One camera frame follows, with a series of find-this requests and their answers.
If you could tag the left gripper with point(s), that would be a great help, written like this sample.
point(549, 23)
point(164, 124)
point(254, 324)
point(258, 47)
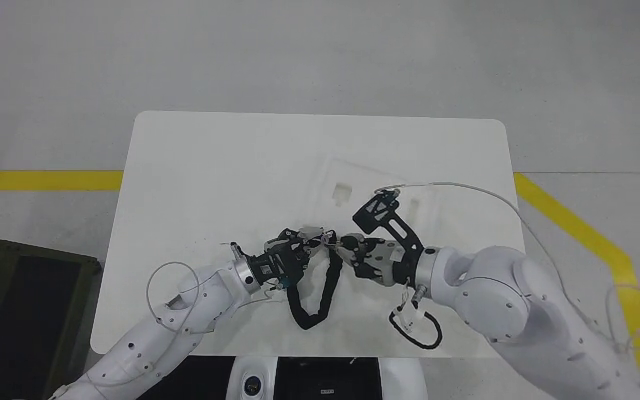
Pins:
point(272, 266)

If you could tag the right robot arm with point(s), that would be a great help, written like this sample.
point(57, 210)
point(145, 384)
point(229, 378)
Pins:
point(505, 300)

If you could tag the white foam tray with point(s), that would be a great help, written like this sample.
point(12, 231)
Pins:
point(360, 172)

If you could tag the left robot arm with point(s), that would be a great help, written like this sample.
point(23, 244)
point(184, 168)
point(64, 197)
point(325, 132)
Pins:
point(150, 345)

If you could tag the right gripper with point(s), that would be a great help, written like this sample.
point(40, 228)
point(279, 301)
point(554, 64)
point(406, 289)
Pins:
point(387, 262)

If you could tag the dark green crate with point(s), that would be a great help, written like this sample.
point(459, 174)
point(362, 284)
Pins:
point(40, 310)

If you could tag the robot body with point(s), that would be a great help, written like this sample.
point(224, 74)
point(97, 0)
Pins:
point(325, 380)

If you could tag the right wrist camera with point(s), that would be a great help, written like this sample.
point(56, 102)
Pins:
point(387, 225)

